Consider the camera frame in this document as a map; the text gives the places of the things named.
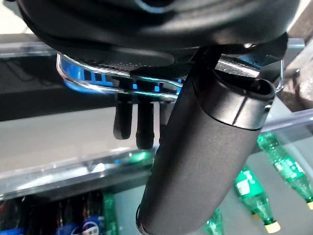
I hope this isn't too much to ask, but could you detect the clear plastic price rail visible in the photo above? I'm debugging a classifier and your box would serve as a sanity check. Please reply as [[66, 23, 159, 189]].
[[0, 34, 58, 58], [0, 149, 157, 199], [263, 109, 313, 134]]

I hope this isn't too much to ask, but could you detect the green soda bottle yellow cap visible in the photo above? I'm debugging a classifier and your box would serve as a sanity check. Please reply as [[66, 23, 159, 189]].
[[256, 132, 313, 211], [204, 208, 225, 235], [234, 165, 282, 234], [102, 190, 120, 235]]

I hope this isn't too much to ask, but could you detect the dark base shelf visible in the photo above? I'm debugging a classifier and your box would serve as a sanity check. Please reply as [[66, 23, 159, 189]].
[[0, 57, 118, 122]]

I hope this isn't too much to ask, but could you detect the blue plastic shopping basket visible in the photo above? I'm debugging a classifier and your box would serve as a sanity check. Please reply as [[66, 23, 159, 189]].
[[56, 54, 186, 95]]

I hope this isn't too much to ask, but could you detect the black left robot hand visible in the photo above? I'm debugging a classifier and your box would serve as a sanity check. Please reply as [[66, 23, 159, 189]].
[[17, 0, 300, 235]]

